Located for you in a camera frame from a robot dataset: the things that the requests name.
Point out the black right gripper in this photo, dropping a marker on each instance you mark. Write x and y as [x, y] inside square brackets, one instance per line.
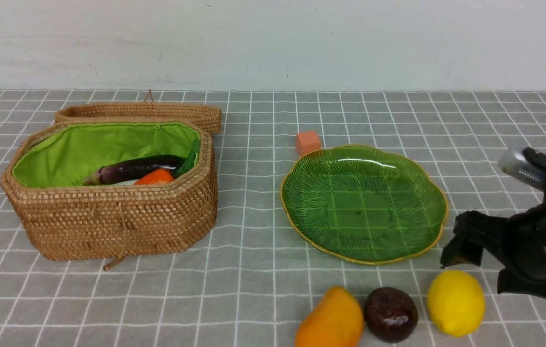
[523, 253]

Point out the dark red passion fruit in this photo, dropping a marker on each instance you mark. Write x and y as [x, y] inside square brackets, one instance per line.
[390, 314]

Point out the orange mango toy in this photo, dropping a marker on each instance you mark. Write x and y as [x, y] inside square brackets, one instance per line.
[336, 321]

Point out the orange carrot with green leaves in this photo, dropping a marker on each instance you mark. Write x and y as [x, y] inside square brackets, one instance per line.
[166, 172]

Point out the purple eggplant toy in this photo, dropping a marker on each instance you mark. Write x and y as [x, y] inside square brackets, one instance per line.
[132, 169]

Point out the white radish toy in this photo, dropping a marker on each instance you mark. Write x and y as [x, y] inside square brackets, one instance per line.
[125, 183]

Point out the yellow lemon toy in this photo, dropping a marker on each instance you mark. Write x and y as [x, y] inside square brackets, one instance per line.
[456, 303]

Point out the green glass leaf plate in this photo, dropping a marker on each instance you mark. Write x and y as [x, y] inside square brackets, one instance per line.
[364, 205]

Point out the small orange cube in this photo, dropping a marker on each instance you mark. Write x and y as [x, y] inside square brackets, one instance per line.
[306, 142]

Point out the grey checked tablecloth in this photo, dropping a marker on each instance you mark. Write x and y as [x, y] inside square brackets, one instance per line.
[253, 278]

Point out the woven wicker basket lid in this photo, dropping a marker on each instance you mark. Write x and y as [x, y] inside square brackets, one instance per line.
[208, 118]

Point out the woven wicker basket green lining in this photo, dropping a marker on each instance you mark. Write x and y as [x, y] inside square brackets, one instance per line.
[66, 220]

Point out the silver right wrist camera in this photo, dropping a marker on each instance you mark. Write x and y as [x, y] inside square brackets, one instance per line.
[513, 163]

